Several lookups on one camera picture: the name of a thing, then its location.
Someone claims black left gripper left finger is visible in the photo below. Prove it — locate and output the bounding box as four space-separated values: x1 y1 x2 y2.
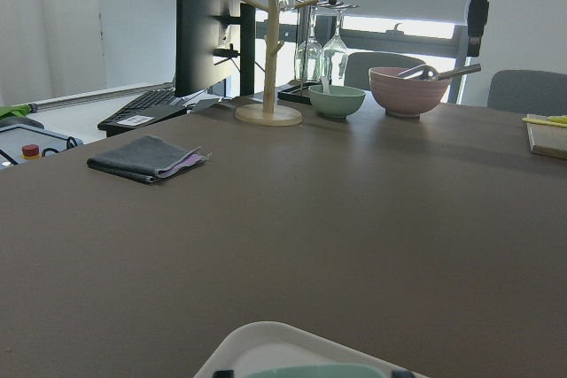
212 369 234 378

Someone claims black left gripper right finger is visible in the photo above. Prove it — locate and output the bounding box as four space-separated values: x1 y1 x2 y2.
391 369 412 378

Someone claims cream rabbit tray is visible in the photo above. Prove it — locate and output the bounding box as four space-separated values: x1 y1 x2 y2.
192 320 431 378

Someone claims wooden cup stand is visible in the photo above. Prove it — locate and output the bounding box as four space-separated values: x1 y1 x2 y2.
235 0 318 127

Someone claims metal scoop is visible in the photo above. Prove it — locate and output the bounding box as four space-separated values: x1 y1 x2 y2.
397 64 482 81

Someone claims grey office chair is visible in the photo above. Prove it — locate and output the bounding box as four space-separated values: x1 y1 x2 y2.
343 51 427 91
487 70 566 116

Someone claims pink bowl with ice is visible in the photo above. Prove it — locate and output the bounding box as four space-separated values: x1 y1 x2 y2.
368 67 451 117

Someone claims yellow plastic knife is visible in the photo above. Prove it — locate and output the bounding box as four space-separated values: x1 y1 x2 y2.
522 114 567 127

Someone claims wooden cutting board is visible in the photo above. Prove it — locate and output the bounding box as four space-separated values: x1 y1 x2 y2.
526 123 567 159

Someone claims hanging wine glass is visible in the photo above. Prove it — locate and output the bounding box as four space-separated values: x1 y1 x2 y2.
294 7 322 82
323 10 348 86

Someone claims green bowl with spoon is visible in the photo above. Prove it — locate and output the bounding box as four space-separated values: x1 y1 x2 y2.
308 84 366 119

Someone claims folded grey cloth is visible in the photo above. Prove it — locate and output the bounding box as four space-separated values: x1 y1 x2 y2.
87 135 211 183

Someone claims black computer monitor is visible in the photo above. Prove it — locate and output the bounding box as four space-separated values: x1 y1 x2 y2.
174 0 255 97

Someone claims black keyboard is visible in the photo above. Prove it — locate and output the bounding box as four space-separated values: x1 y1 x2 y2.
97 89 187 137

